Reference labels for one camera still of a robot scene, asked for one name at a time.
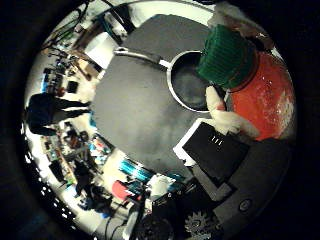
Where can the red liquid bottle green cap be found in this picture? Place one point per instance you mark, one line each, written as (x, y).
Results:
(263, 93)

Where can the black frying pan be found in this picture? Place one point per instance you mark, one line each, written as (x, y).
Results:
(186, 85)

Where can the dark grey table mat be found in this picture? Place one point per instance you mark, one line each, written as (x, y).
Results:
(133, 106)

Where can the person in dark clothes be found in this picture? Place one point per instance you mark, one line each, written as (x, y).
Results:
(46, 113)

